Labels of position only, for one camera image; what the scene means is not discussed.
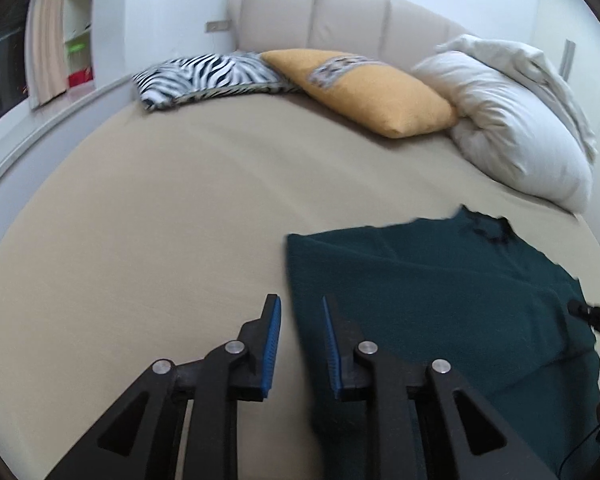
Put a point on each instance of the green lidded container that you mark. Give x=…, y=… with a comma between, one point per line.
x=76, y=49

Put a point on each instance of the dark green knit sweater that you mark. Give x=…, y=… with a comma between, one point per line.
x=430, y=285

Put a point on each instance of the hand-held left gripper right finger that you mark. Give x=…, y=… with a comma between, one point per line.
x=332, y=345

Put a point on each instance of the beige padded headboard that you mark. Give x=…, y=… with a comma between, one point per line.
x=350, y=15

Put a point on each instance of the bed with beige sheet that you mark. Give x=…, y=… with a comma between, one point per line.
x=155, y=200

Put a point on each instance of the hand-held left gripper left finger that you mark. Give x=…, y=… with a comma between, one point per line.
x=272, y=342

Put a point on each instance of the wall socket plate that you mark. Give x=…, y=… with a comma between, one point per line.
x=218, y=25

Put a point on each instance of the white wall shelf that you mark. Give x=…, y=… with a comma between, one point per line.
x=80, y=15

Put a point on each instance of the dark window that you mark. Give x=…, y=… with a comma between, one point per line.
x=2, y=70

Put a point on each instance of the white bundled duvet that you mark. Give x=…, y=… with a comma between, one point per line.
x=510, y=120

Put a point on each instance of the red box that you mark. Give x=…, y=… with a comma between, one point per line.
x=81, y=79

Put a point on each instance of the white wardrobe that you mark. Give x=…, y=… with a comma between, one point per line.
x=587, y=90

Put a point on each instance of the beige curtain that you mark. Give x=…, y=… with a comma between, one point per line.
x=47, y=45

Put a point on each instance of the zebra striped pillow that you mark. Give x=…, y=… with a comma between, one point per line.
x=205, y=77

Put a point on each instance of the white window sill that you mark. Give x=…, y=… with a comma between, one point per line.
x=40, y=125

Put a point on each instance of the yellow pillow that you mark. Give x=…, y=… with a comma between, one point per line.
x=375, y=92

